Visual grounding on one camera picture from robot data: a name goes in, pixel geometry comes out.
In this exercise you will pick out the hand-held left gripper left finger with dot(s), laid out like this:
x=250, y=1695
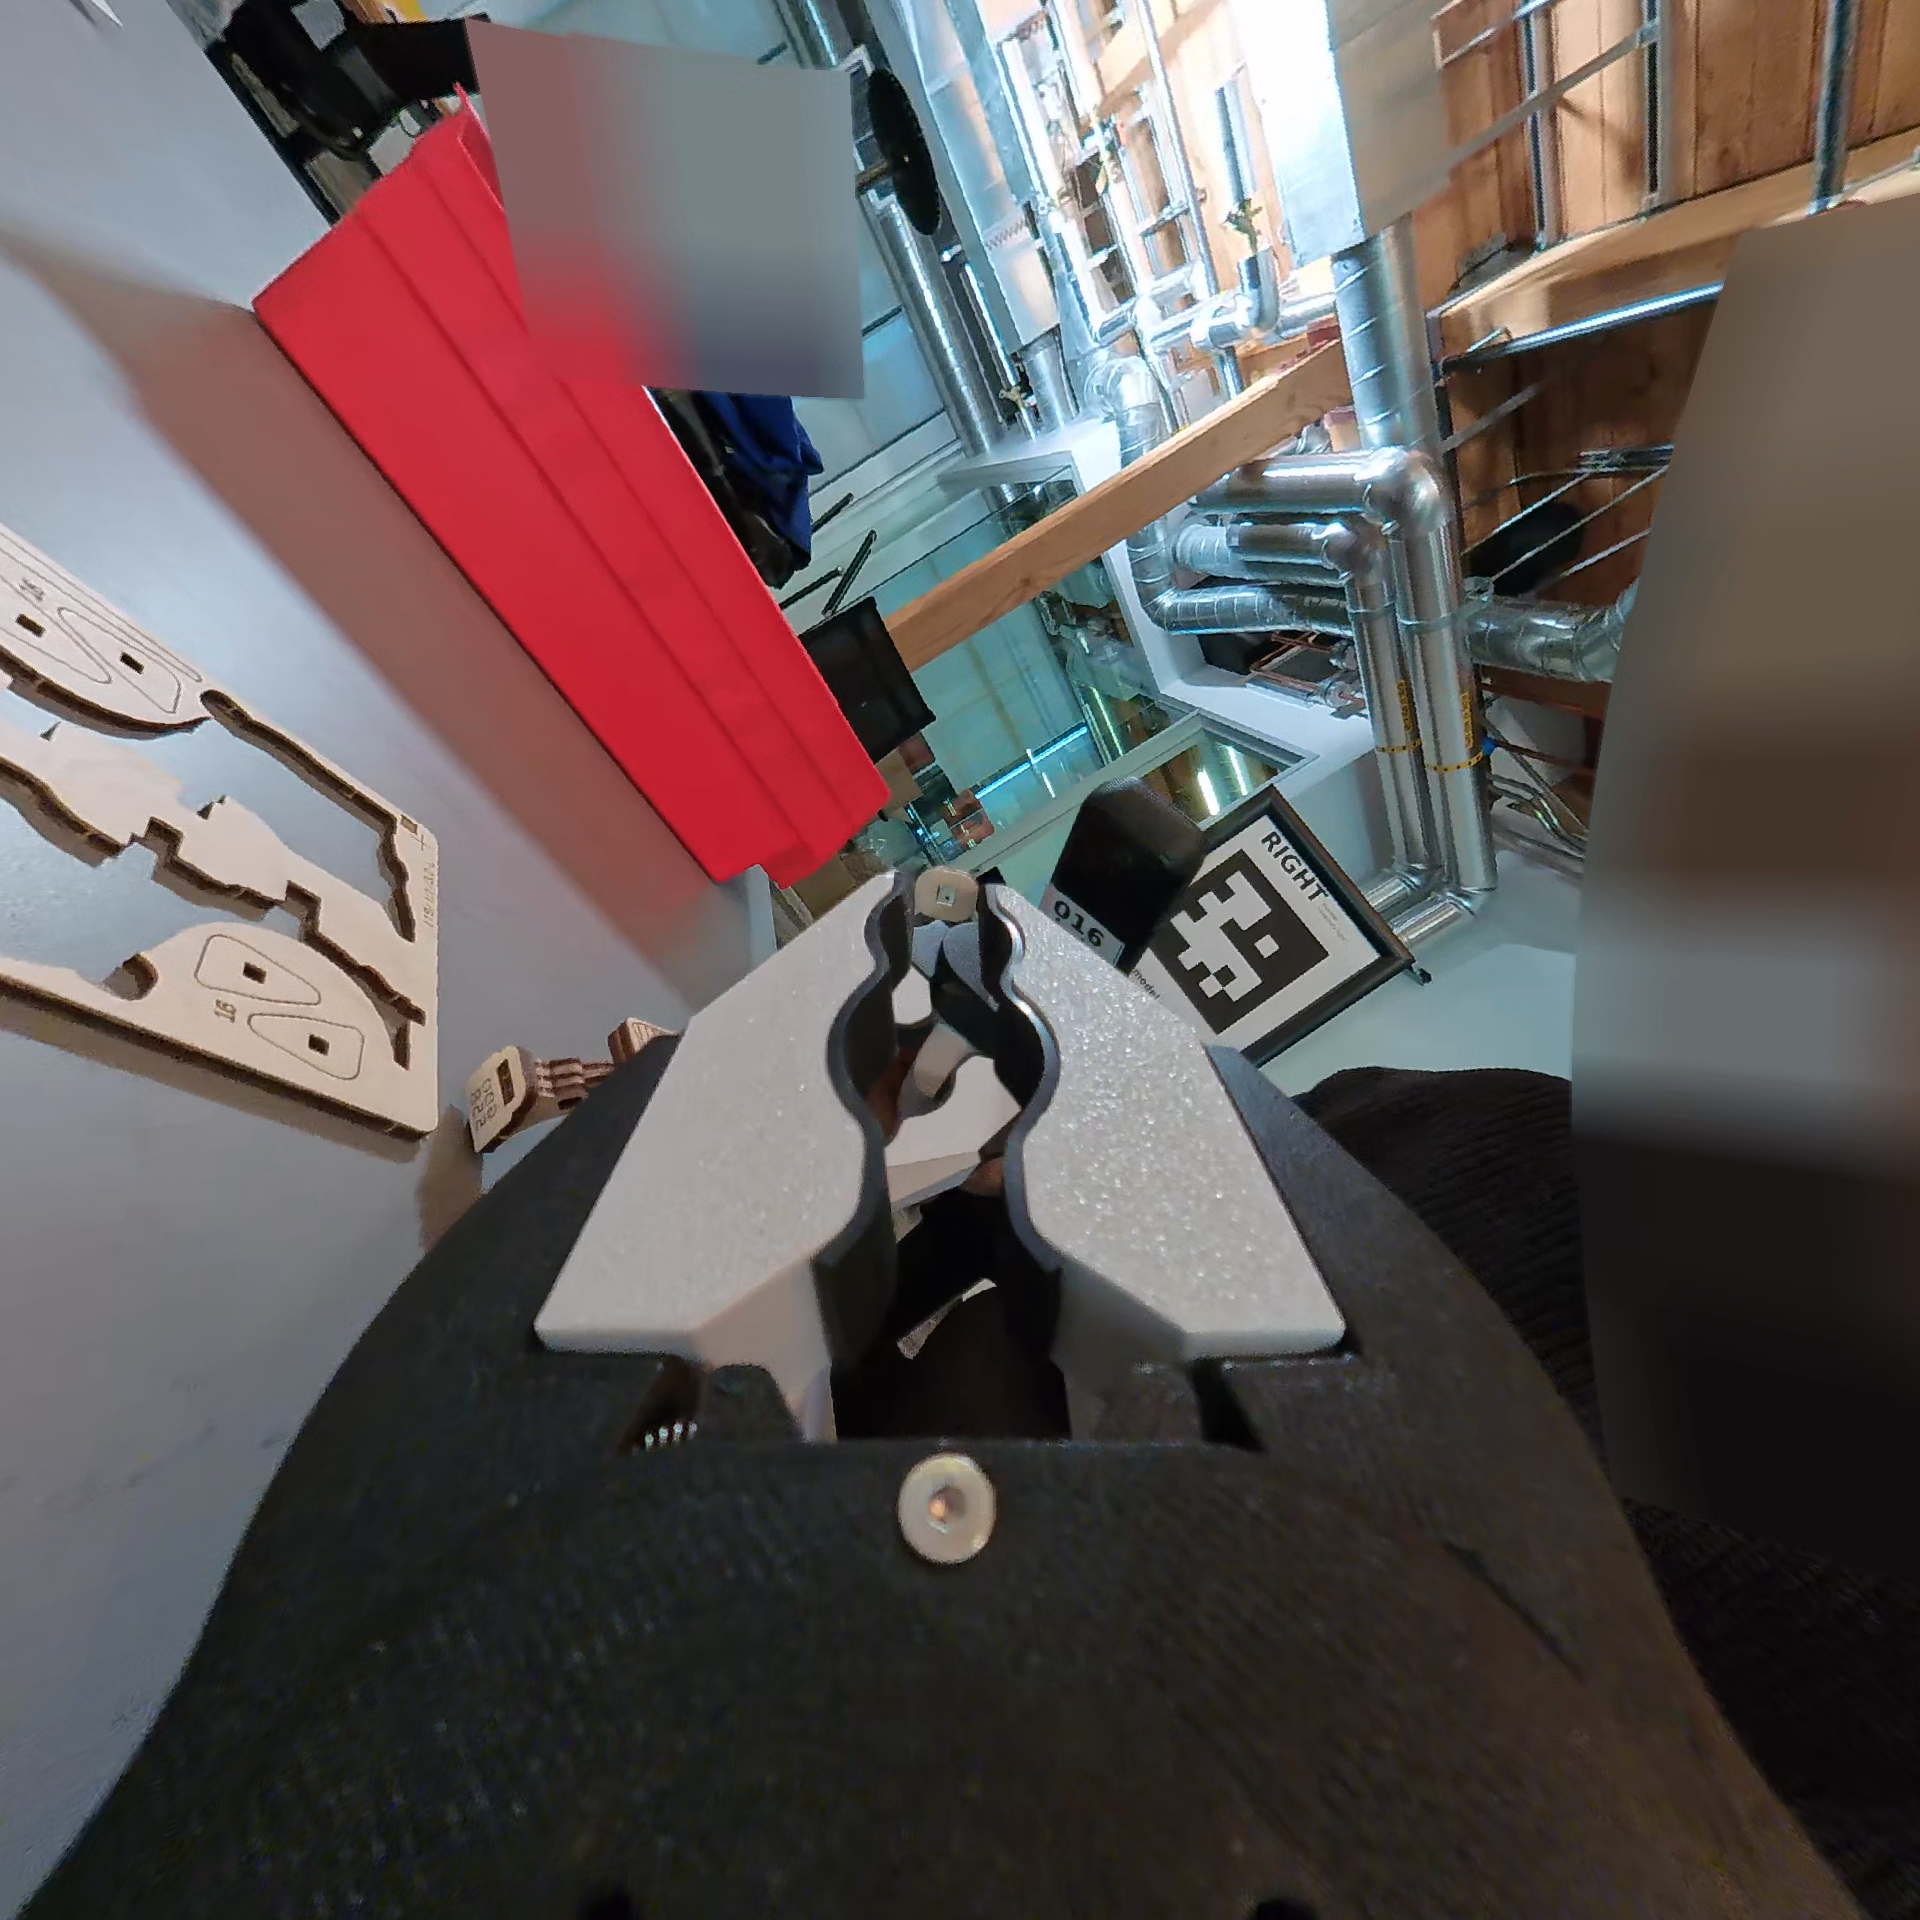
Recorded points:
x=722, y=1170

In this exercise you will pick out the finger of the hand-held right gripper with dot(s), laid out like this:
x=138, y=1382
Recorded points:
x=933, y=1061

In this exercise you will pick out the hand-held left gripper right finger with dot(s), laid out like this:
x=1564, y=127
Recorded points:
x=1156, y=1184

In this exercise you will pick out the small wooden square piece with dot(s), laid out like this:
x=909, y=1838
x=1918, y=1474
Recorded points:
x=948, y=896

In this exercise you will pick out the wooden model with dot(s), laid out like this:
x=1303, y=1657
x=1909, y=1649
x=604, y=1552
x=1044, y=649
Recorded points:
x=508, y=1095

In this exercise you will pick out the grey desk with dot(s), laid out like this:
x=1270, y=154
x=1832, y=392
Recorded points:
x=181, y=375

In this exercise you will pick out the framed marker sign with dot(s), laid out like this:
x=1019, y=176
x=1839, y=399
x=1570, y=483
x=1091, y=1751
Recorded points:
x=1277, y=930

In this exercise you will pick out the black crate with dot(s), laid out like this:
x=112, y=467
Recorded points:
x=863, y=674

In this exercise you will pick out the wooden ceiling beam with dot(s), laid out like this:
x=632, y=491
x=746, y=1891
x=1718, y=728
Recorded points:
x=1109, y=517

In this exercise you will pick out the silver ventilation pipes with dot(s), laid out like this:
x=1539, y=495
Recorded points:
x=1395, y=630

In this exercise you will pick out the blue cloth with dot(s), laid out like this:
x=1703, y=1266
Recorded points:
x=758, y=481

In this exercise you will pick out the laser-cut plywood sheet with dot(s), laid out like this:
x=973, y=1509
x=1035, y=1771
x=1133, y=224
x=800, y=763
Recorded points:
x=226, y=870

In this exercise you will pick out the metal railing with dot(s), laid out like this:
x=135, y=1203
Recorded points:
x=1575, y=450

